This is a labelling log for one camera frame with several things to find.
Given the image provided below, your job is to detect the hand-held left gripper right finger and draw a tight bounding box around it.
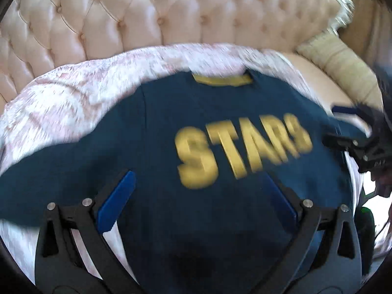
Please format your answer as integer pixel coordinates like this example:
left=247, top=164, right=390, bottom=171
left=263, top=173, right=364, bottom=286

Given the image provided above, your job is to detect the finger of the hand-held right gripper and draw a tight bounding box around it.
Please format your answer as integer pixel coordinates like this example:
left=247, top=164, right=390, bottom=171
left=323, top=132, right=361, bottom=157
left=332, top=105, right=373, bottom=135

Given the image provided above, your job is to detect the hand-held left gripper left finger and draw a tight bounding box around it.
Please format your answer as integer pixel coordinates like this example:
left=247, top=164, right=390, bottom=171
left=35, top=170, right=140, bottom=285

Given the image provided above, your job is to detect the navy sweater with yellow patches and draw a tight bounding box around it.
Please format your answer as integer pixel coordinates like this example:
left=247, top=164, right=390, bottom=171
left=0, top=69, right=372, bottom=294

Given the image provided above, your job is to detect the striped beige cushion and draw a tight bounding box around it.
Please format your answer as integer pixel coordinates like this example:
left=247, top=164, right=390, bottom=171
left=296, top=32, right=384, bottom=111

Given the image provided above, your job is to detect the gold floral curtain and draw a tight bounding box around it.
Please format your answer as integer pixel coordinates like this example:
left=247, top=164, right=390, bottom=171
left=338, top=0, right=392, bottom=77

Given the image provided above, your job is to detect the pink floral blanket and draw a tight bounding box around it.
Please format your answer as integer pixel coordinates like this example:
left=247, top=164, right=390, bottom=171
left=0, top=43, right=383, bottom=282

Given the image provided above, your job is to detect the tufted beige headboard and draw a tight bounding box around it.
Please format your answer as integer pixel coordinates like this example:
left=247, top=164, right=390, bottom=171
left=0, top=0, right=383, bottom=123

